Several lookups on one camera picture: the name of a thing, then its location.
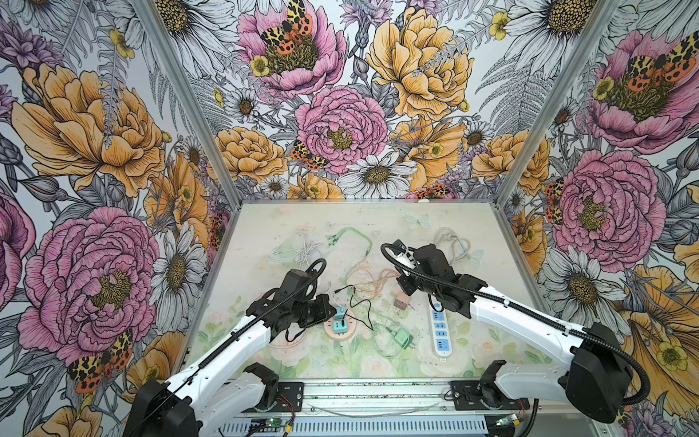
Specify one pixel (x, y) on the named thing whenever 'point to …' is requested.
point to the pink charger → (401, 299)
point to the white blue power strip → (440, 331)
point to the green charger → (403, 338)
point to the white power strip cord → (450, 234)
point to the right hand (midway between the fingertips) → (400, 273)
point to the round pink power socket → (329, 330)
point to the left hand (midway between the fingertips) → (334, 319)
